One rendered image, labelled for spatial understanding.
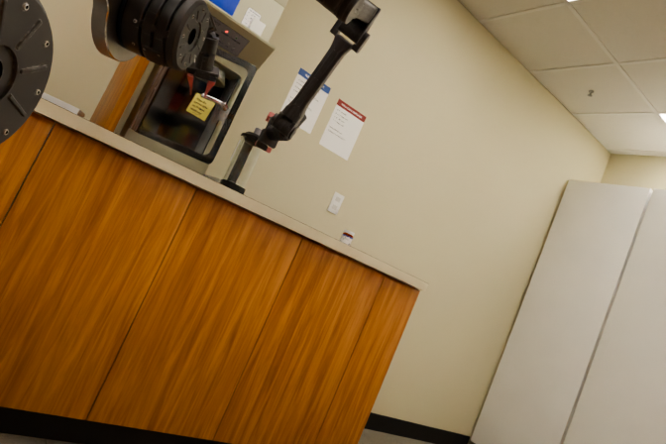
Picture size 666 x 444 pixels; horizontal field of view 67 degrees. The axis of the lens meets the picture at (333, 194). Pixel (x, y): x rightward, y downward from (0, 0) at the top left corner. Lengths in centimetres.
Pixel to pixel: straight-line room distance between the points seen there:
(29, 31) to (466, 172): 307
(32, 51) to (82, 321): 122
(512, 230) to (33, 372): 311
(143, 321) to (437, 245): 210
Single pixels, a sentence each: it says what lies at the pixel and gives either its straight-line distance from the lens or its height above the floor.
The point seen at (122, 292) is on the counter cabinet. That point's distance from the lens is 172.
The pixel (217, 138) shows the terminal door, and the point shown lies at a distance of 183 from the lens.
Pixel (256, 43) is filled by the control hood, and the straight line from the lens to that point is 197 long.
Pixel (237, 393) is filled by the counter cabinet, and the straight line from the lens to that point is 198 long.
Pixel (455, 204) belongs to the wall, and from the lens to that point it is 339.
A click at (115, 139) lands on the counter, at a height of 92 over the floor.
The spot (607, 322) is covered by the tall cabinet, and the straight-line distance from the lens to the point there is 382.
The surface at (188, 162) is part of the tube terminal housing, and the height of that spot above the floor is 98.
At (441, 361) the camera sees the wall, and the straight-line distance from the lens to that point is 367.
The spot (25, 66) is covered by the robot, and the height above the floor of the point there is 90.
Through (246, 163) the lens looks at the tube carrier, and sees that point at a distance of 192.
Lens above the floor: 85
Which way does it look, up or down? 7 degrees up
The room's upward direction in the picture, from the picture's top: 24 degrees clockwise
